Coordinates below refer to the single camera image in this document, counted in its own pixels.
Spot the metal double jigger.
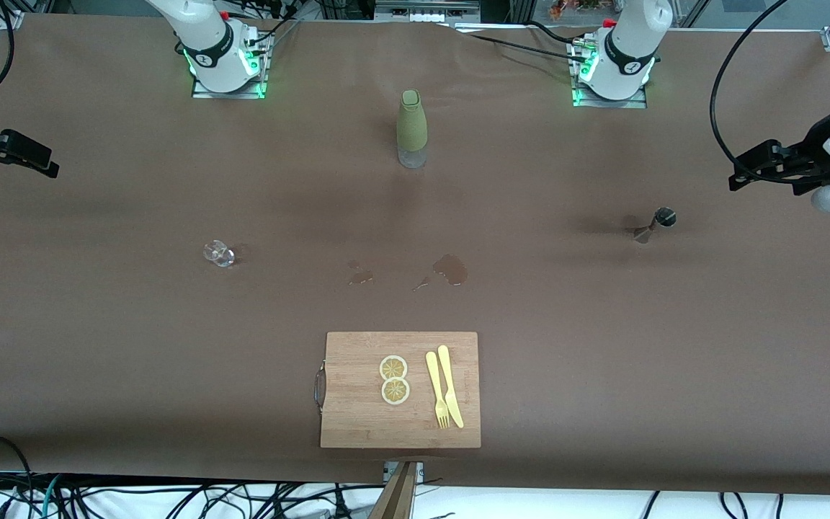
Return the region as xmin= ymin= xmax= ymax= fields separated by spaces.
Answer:
xmin=633 ymin=207 xmax=677 ymax=244

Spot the clear glass cup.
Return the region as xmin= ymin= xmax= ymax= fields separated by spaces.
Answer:
xmin=202 ymin=239 xmax=236 ymax=268

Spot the brown table cover sheet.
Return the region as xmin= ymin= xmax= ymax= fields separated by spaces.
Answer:
xmin=0 ymin=13 xmax=830 ymax=497

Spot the large brown liquid puddle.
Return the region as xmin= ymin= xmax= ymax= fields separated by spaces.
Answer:
xmin=433 ymin=254 xmax=469 ymax=286

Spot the olive green sleeved bottle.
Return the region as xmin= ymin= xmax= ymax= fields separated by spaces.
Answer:
xmin=396 ymin=89 xmax=429 ymax=169

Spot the yellow plastic fork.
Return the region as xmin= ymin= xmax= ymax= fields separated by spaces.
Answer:
xmin=426 ymin=351 xmax=452 ymax=430

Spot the yellow plastic knife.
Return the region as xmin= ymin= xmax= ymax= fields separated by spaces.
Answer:
xmin=437 ymin=345 xmax=465 ymax=429

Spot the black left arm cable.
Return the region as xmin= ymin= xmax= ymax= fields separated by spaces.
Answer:
xmin=710 ymin=0 xmax=790 ymax=181

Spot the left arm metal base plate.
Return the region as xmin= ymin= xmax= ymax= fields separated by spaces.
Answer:
xmin=570 ymin=40 xmax=650 ymax=109

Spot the black cable on table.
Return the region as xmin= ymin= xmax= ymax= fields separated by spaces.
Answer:
xmin=527 ymin=20 xmax=592 ymax=45
xmin=455 ymin=29 xmax=589 ymax=64

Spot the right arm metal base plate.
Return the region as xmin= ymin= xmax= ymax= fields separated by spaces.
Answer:
xmin=192 ymin=29 xmax=272 ymax=99

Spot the teal floor cable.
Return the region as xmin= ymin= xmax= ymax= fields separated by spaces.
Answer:
xmin=26 ymin=476 xmax=63 ymax=519

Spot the wooden cutting board with handle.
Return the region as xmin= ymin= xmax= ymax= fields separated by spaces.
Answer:
xmin=314 ymin=332 xmax=481 ymax=449

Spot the grey metal bracket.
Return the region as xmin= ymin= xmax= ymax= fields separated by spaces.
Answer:
xmin=384 ymin=461 xmax=424 ymax=485

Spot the wooden post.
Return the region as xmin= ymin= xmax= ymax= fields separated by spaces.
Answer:
xmin=368 ymin=461 xmax=419 ymax=519

